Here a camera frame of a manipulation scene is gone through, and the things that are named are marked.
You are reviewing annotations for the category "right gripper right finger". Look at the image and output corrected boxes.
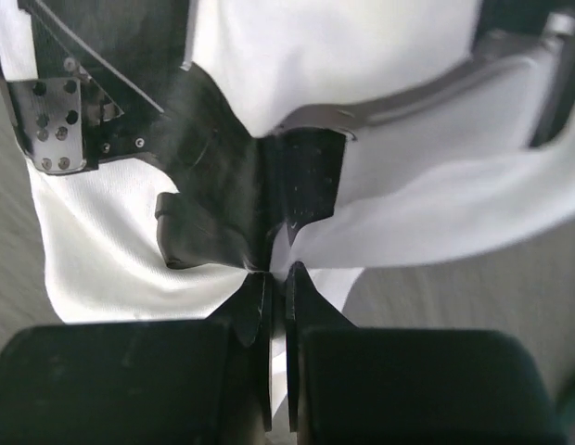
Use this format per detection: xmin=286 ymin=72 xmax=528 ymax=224
xmin=286 ymin=263 xmax=566 ymax=444

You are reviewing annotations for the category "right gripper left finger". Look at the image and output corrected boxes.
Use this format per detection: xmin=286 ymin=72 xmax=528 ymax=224
xmin=0 ymin=273 xmax=274 ymax=444

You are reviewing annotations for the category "white printed t shirt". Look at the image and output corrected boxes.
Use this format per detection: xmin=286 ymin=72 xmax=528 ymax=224
xmin=0 ymin=0 xmax=575 ymax=418

